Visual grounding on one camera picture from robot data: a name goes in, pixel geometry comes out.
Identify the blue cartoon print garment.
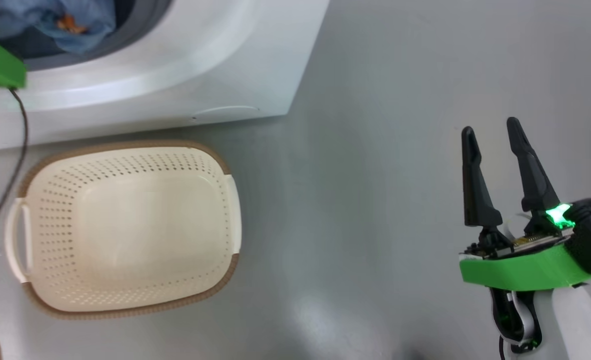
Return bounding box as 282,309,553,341
0,0,117,55

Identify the white washing machine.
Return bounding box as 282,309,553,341
0,0,331,151

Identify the grey rubber door gasket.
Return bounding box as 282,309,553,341
23,0,174,72

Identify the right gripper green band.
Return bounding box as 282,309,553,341
459,116,591,292

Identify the cream perforated laundry basket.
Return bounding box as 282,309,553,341
4,140,242,321

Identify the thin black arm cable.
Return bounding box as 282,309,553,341
0,88,30,218

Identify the round white service flap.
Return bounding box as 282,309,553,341
191,104,260,121

